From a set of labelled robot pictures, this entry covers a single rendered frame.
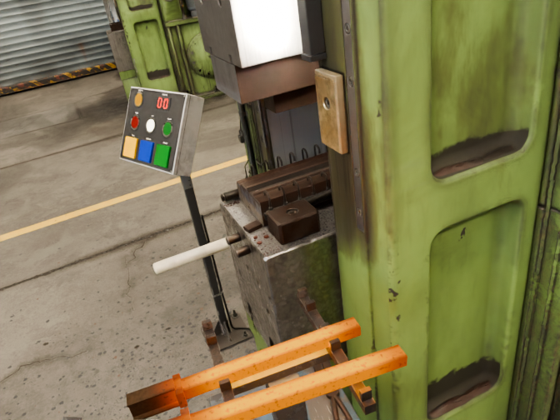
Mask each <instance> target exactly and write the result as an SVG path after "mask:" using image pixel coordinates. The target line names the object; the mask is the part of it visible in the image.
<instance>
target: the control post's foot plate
mask: <svg viewBox="0 0 560 420"><path fill-rule="evenodd" d="M229 316H230V318H231V322H232V325H233V326H234V327H235V328H240V327H245V328H248V327H247V326H246V324H245V322H244V321H243V319H242V317H241V315H240V313H239V312H235V309H233V313H232V314H231V315H229ZM227 321H228V325H229V328H230V332H229V331H228V327H227V324H226V322H223V323H222V325H223V327H224V331H225V335H224V334H223V330H222V327H221V323H220V321H219V320H217V321H215V322H212V326H213V330H214V332H215V334H216V338H217V342H218V346H219V348H220V351H224V350H227V349H230V348H233V347H235V346H237V345H238V344H240V343H245V342H246V341H248V340H249V339H252V338H254V336H253V333H252V332H250V330H248V329H233V328H232V327H231V325H230V323H229V320H228V316H227ZM201 331H202V335H203V336H204V337H205V334H204V331H203V327H201ZM205 342H206V343H207V340H206V338H205Z"/></svg>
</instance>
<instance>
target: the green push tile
mask: <svg viewBox="0 0 560 420"><path fill-rule="evenodd" d="M171 149H172V147H169V146H166V145H162V144H157V149H156V153H155V158H154V165H158V166H160V167H164V168H168V164H169V158H170V153H171Z"/></svg>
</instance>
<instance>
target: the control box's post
mask: <svg viewBox="0 0 560 420"><path fill-rule="evenodd" d="M179 177H180V179H181V183H182V187H183V191H184V193H185V197H186V200H187V205H188V209H189V212H190V215H191V219H192V224H193V227H194V230H195V233H196V237H197V242H198V245H199V246H200V247H201V246H203V245H206V244H208V242H207V239H206V235H205V232H204V228H203V223H202V219H201V216H200V212H199V209H198V203H197V200H196V197H195V193H194V190H193V183H192V179H191V176H190V177H185V176H179ZM202 260H203V264H204V267H205V270H206V274H207V279H208V282H209V286H210V289H211V292H212V295H213V296H214V295H216V294H219V293H220V289H219V286H218V280H217V277H216V273H215V270H214V267H213V261H212V258H211V255H210V256H208V257H204V258H203V259H202ZM212 298H213V301H214V304H215V308H216V310H217V316H218V319H219V321H220V323H221V327H222V332H223V334H224V335H225V331H224V327H223V322H226V324H227V330H228V331H229V332H230V328H229V325H228V319H227V315H226V313H225V309H224V306H223V300H222V296H221V295H219V296H217V297H212Z"/></svg>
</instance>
